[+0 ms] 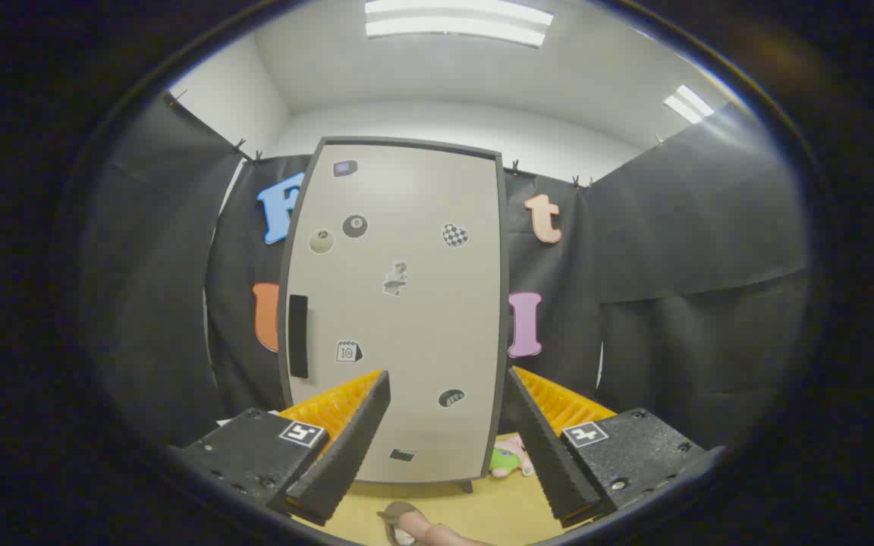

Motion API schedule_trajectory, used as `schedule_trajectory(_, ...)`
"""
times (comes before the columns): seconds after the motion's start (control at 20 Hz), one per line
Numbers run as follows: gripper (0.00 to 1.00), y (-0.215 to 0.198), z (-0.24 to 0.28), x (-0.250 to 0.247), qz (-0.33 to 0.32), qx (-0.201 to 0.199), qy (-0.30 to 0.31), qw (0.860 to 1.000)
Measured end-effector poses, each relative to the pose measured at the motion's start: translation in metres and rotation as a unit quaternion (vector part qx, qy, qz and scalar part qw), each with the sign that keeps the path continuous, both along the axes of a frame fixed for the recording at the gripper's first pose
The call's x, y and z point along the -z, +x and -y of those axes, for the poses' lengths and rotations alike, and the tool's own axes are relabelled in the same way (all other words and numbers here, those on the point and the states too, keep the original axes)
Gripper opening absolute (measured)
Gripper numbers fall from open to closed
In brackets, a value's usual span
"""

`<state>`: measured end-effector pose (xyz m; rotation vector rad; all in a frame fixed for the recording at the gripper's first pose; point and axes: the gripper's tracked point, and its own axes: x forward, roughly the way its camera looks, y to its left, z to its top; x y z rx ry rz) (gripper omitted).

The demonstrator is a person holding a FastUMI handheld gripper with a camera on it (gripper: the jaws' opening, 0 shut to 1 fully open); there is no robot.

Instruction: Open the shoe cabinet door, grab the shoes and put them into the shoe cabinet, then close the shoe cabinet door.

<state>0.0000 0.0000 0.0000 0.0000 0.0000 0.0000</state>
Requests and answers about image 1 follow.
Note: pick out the white shoe cabinet door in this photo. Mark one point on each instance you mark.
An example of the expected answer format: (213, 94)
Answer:
(407, 318)

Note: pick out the brown fuzzy shoe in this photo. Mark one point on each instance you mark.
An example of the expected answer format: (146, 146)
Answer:
(397, 516)

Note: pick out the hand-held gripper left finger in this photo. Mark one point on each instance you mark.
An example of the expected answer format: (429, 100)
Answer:
(353, 447)

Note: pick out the long ceiling light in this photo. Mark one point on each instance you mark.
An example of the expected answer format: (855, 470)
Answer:
(452, 26)

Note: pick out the green and pink plush toy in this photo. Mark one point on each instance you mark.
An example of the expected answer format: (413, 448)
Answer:
(505, 459)

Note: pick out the small ceiling light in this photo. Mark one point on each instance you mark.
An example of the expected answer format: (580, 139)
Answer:
(686, 105)

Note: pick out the grey shoe cabinet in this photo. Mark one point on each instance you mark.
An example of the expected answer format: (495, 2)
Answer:
(504, 303)

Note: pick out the black backdrop cloth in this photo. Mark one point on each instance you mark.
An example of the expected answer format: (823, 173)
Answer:
(672, 265)

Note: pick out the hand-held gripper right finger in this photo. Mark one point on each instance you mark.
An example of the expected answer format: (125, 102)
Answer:
(543, 447)

